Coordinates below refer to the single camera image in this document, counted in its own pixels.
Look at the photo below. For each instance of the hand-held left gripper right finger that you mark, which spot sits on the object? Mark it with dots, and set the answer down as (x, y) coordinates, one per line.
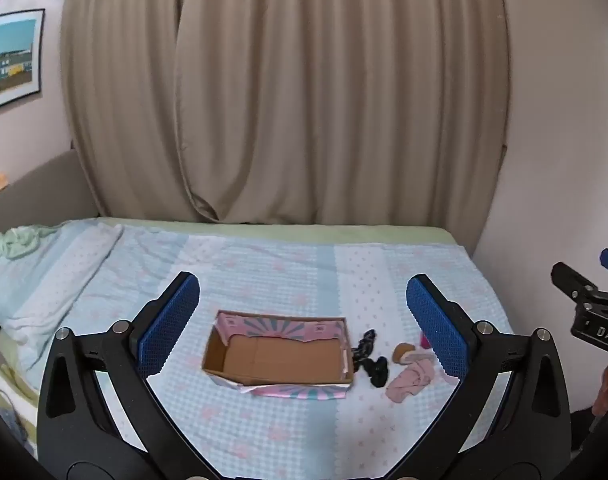
(436, 325)

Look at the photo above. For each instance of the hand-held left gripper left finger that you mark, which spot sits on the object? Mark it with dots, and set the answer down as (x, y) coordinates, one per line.
(171, 320)

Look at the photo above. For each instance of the cardboard box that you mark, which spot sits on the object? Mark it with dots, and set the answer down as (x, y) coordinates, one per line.
(279, 355)

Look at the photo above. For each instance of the brown round soft item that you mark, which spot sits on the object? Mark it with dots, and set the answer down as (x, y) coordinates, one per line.
(403, 352)

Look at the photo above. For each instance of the black fluffy soft item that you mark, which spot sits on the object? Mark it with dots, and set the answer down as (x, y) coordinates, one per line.
(378, 372)

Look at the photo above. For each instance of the pink crumpled cloth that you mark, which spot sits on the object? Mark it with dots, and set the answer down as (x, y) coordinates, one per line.
(411, 377)

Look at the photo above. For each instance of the blue checkered floral blanket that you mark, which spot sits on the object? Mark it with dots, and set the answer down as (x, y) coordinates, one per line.
(284, 280)

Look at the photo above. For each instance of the light green bed sheet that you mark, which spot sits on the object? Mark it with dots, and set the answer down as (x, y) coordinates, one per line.
(284, 230)

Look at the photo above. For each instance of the mint green crumpled cloth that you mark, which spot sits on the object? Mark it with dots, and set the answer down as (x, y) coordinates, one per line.
(19, 242)

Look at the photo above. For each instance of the beige padded headboard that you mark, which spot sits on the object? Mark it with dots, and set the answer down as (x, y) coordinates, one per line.
(44, 185)

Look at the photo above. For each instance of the beige curtain panel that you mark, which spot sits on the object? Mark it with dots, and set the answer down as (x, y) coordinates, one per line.
(119, 85)
(344, 90)

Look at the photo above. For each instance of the framed wall poster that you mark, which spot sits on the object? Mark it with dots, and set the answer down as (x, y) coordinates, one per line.
(11, 60)

